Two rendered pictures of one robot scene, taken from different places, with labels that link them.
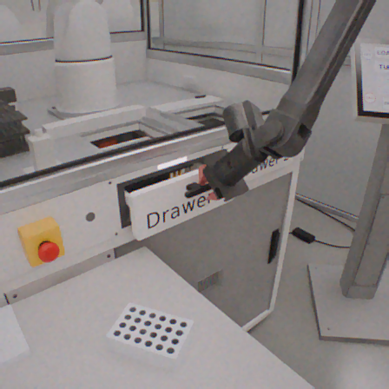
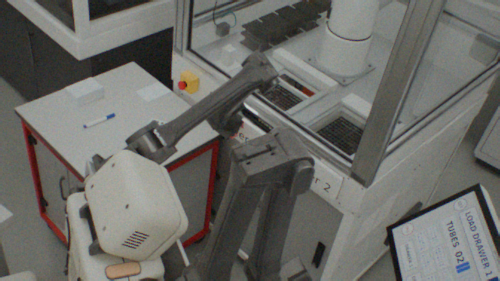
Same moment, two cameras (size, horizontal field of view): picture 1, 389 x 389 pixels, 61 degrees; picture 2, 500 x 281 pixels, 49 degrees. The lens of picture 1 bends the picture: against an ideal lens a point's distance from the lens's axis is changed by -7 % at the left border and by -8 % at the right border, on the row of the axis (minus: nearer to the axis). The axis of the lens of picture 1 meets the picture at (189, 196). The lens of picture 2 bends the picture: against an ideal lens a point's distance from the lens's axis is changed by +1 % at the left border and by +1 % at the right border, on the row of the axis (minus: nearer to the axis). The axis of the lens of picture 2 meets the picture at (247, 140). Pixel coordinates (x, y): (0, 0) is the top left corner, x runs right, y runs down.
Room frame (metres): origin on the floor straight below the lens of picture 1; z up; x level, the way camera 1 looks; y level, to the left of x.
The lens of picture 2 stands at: (0.39, -1.57, 2.24)
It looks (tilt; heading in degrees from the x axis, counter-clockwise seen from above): 42 degrees down; 77
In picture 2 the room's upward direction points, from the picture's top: 9 degrees clockwise
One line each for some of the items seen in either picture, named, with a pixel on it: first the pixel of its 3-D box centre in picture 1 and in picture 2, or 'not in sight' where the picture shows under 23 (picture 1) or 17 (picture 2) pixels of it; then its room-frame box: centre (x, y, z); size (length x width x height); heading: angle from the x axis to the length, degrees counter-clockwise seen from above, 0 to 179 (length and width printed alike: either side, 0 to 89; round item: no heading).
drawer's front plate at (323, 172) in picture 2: (262, 156); (307, 166); (0.93, -0.21, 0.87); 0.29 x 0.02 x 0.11; 129
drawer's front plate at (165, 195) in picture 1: (187, 196); (238, 126); (0.70, 0.00, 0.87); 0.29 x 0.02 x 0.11; 129
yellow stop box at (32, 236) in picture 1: (42, 242); (188, 82); (0.52, 0.28, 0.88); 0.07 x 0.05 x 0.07; 129
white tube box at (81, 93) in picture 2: not in sight; (84, 92); (0.09, 0.31, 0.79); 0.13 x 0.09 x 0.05; 40
